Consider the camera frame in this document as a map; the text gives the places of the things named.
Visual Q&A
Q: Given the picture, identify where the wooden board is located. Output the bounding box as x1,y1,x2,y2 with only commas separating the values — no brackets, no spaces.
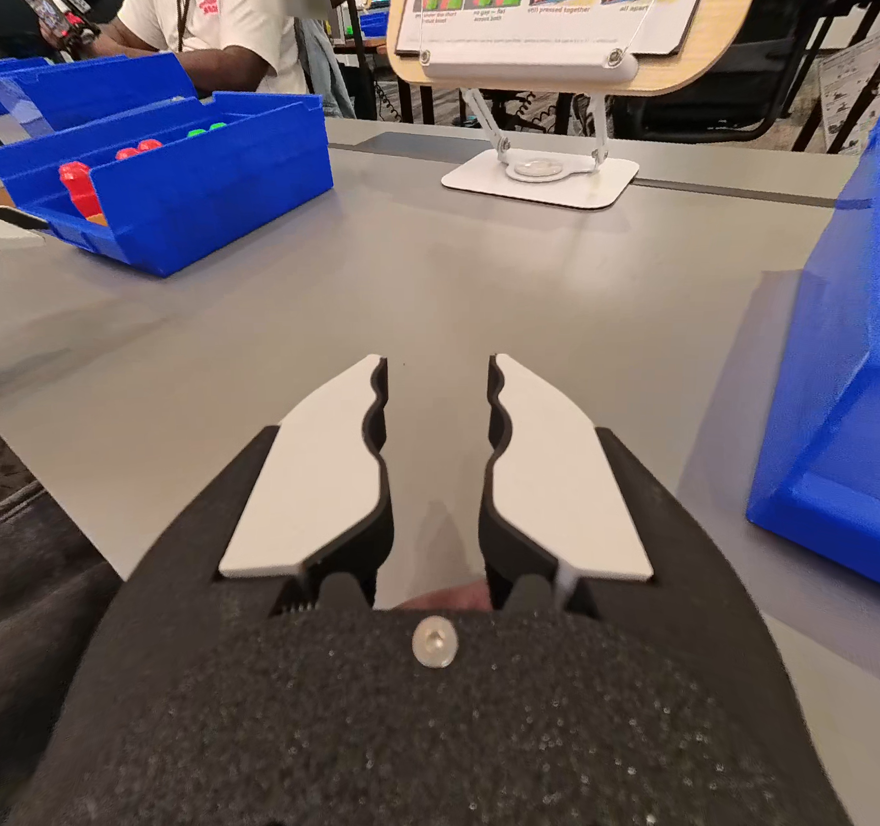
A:
386,0,757,97

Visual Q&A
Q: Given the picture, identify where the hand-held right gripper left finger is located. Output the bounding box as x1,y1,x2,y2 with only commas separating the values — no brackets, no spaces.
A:
219,354,394,610

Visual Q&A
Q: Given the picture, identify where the pile of toy blocks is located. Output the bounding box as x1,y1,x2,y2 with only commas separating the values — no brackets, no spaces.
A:
58,122,229,228

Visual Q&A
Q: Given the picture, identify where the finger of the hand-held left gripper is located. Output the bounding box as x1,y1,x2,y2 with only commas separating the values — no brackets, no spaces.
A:
0,206,50,246

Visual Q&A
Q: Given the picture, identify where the printed floor sign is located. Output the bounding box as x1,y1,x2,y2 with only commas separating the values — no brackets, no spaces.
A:
817,36,880,155

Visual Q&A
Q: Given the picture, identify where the printed instruction sheet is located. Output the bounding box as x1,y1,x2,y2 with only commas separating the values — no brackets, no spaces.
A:
395,0,721,57

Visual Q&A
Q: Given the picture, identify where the grey desk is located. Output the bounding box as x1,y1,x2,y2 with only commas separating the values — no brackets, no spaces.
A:
0,117,880,826

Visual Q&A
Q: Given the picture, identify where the blue denim jacket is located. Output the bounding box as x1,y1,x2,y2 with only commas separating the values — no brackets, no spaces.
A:
296,18,357,120

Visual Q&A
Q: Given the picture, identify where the black office chair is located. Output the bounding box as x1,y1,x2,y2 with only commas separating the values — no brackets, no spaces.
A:
610,36,822,150

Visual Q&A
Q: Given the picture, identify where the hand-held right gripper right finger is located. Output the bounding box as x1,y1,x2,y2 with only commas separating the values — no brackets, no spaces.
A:
479,353,655,610

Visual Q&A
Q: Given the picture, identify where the person's dark clothing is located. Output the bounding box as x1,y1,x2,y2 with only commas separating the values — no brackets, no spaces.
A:
0,441,125,793

